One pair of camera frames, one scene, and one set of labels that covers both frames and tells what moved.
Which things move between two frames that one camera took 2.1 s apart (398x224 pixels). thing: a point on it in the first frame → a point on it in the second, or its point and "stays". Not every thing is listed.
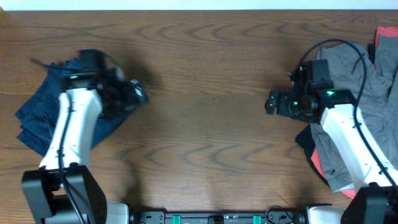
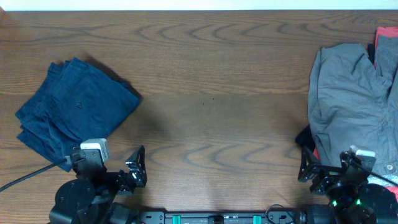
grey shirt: (373, 93) stays
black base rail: (162, 217) stays
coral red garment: (381, 33) stays
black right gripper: (286, 98) → (328, 177)
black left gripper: (132, 101) → (136, 175)
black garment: (306, 139) stays
